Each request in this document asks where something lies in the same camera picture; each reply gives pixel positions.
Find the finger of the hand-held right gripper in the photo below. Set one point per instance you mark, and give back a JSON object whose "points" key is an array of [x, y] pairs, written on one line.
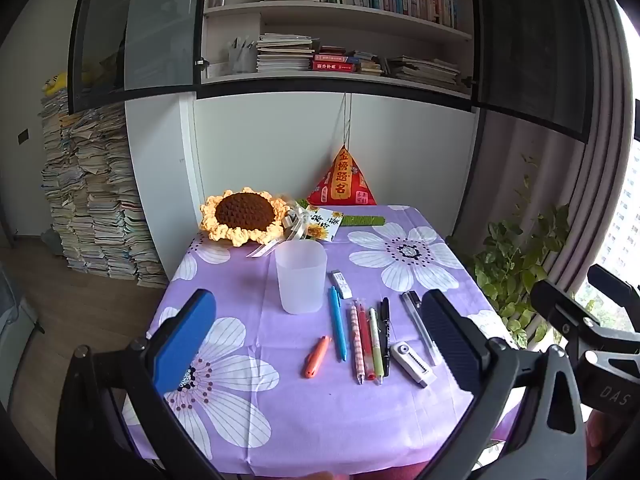
{"points": [[555, 301], [612, 280]]}

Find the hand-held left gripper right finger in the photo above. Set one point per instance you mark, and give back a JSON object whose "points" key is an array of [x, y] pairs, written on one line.
{"points": [[450, 340]]}

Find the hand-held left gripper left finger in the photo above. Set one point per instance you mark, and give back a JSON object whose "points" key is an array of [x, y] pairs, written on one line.
{"points": [[185, 340]]}

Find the black pen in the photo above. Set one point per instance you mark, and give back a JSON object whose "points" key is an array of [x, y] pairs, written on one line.
{"points": [[384, 330]]}

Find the light green pen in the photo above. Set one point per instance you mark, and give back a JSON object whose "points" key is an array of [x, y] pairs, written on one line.
{"points": [[376, 345]]}

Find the red pen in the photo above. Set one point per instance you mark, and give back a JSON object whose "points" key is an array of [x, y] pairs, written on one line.
{"points": [[366, 350]]}

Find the pink checked pen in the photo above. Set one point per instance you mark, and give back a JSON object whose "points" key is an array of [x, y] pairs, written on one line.
{"points": [[356, 345]]}

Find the blue pen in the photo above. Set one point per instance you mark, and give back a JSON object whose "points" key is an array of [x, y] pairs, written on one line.
{"points": [[337, 325]]}

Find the white eraser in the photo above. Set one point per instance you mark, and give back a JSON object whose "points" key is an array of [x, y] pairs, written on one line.
{"points": [[340, 283]]}

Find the translucent plastic cup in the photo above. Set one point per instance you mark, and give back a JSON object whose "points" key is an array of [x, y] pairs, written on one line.
{"points": [[300, 280]]}

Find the orange utility knife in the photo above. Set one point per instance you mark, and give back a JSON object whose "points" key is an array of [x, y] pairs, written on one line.
{"points": [[316, 357]]}

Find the green potted plant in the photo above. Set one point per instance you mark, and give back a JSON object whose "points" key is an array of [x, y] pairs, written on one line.
{"points": [[510, 260]]}

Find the window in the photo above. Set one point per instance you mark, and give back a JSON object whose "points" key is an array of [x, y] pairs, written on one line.
{"points": [[631, 185]]}

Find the purple floral tablecloth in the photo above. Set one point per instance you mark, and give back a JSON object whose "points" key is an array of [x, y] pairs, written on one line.
{"points": [[300, 410]]}

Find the crochet sunflower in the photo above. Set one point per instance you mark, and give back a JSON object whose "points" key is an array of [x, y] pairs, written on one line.
{"points": [[245, 210]]}

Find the mauve curtain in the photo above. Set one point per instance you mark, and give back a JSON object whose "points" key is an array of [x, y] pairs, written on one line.
{"points": [[590, 135]]}

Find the white ribbon bow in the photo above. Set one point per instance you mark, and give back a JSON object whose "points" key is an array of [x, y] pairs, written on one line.
{"points": [[295, 225]]}

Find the tall pile of books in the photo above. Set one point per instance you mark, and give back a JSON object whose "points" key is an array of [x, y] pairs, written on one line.
{"points": [[100, 200]]}

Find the sunflower greeting card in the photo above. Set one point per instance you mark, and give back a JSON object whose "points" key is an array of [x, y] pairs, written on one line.
{"points": [[322, 222]]}

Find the white bookshelf cabinet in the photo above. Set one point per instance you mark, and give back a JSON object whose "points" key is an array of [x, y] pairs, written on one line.
{"points": [[250, 160]]}

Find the red triangular pouch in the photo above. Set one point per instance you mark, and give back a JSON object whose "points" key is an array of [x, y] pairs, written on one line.
{"points": [[342, 180]]}

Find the dark glass cabinet door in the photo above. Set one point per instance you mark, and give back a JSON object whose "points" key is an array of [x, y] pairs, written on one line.
{"points": [[525, 50]]}

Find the stack of magazines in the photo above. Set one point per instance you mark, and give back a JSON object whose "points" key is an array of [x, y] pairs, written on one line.
{"points": [[425, 72]]}

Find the small stack of paperbacks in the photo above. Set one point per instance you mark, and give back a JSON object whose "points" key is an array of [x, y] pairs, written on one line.
{"points": [[370, 65]]}

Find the clear pen holder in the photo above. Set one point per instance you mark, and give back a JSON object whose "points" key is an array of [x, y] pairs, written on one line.
{"points": [[242, 57]]}

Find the yellow plush toy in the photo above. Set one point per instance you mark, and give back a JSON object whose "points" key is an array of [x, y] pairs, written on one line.
{"points": [[55, 82]]}

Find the stack of red books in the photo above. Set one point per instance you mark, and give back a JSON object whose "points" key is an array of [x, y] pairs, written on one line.
{"points": [[332, 66]]}

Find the thick stack of workbooks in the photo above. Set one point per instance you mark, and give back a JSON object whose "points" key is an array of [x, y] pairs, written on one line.
{"points": [[285, 55]]}

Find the grey glass cabinet door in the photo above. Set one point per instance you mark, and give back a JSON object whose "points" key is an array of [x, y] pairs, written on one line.
{"points": [[150, 25]]}

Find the black wall switch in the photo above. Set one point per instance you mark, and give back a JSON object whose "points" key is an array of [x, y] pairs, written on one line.
{"points": [[23, 137]]}

